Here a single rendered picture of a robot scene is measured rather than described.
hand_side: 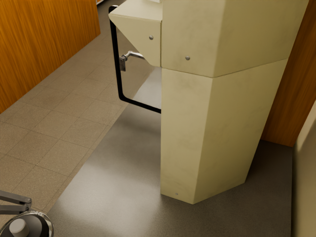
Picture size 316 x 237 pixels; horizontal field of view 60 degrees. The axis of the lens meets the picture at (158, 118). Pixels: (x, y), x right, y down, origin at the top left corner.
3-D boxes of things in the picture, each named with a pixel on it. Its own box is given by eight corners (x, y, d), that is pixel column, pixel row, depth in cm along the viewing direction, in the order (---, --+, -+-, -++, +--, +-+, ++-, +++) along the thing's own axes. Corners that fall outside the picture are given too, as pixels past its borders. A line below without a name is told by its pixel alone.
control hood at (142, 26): (199, 14, 80) (203, -23, 74) (161, 68, 58) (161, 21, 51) (162, 9, 83) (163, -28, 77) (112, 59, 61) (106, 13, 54)
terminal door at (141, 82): (183, 121, 108) (192, 21, 81) (119, 99, 118) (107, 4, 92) (184, 120, 108) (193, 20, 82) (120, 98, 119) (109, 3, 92)
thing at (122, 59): (124, 72, 104) (122, 59, 100) (119, 70, 105) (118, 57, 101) (127, 69, 105) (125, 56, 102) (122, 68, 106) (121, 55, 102)
